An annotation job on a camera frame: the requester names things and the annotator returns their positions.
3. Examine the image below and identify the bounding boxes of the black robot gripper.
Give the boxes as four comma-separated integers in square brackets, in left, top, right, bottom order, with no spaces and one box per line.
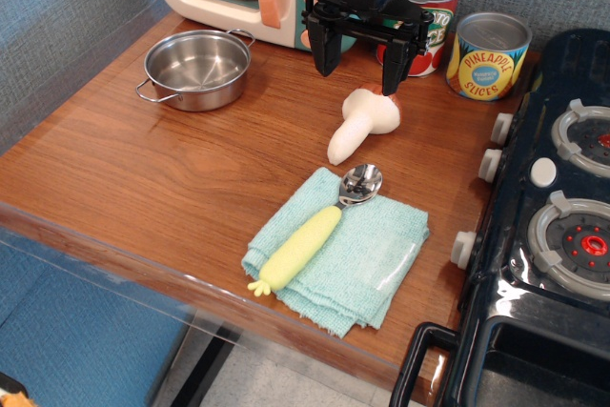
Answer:
[302,0,432,95]

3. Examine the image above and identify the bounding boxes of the white brown toy mushroom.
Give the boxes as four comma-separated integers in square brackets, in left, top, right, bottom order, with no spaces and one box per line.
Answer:
[327,83,401,166]

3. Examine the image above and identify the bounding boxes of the silver metal pot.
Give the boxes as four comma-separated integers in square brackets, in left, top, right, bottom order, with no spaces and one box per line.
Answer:
[135,29,255,112]

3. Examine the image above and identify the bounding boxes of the tomato sauce can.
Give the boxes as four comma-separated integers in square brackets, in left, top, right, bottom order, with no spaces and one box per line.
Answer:
[376,0,461,78]

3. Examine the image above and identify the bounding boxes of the pineapple slices can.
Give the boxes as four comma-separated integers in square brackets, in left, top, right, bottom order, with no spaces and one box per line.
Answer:
[446,11,532,101]

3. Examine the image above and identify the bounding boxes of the teal folded cloth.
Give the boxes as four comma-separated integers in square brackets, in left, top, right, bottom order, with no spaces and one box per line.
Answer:
[242,168,429,337]

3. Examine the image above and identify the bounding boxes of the dark blue toy stove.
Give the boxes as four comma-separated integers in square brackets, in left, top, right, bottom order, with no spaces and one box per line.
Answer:
[391,29,609,406]

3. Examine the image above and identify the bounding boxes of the yellow handled metal spoon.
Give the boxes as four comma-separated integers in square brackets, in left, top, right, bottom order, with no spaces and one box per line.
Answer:
[247,164,383,296]

